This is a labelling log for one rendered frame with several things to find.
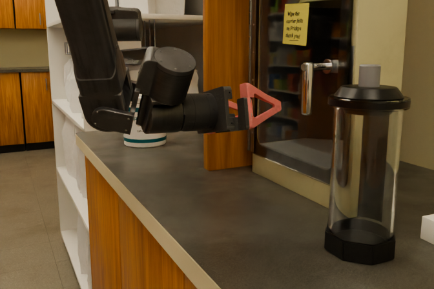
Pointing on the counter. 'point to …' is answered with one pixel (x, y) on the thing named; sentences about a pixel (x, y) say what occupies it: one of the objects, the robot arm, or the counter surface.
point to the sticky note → (296, 24)
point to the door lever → (311, 82)
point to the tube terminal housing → (376, 1)
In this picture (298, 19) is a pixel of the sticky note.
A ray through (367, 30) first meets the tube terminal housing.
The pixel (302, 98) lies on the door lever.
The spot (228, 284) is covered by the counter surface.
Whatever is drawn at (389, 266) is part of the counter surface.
